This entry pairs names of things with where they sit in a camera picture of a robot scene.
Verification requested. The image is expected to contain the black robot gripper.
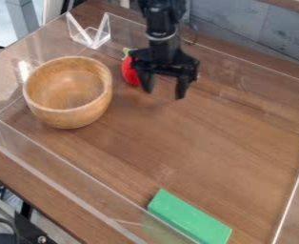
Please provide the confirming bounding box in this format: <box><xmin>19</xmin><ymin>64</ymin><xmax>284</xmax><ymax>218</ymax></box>
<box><xmin>129</xmin><ymin>48</ymin><xmax>200</xmax><ymax>99</ymax></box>

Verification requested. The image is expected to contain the black cable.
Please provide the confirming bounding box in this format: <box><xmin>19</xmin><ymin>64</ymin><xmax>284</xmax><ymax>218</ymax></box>
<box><xmin>0</xmin><ymin>216</ymin><xmax>19</xmax><ymax>244</ymax></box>

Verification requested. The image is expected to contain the red plush strawberry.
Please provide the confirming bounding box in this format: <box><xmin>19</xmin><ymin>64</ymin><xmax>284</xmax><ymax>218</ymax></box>
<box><xmin>121</xmin><ymin>48</ymin><xmax>141</xmax><ymax>87</ymax></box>

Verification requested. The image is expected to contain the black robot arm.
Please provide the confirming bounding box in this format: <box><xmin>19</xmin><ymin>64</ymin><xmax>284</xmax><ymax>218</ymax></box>
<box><xmin>129</xmin><ymin>0</ymin><xmax>200</xmax><ymax>99</ymax></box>

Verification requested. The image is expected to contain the wooden bowl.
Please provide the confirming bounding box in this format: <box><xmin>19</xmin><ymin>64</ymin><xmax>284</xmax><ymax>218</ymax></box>
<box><xmin>23</xmin><ymin>56</ymin><xmax>113</xmax><ymax>129</ymax></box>

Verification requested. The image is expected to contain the green rectangular block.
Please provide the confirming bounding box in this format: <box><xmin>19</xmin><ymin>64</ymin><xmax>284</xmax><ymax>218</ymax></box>
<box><xmin>148</xmin><ymin>189</ymin><xmax>232</xmax><ymax>244</ymax></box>

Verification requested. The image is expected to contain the black metal table bracket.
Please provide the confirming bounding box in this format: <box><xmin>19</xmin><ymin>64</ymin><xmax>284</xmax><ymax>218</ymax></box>
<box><xmin>13</xmin><ymin>203</ymin><xmax>57</xmax><ymax>244</ymax></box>

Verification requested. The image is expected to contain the clear acrylic tray enclosure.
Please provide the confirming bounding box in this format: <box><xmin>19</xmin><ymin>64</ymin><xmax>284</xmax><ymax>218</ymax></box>
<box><xmin>0</xmin><ymin>16</ymin><xmax>299</xmax><ymax>244</ymax></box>

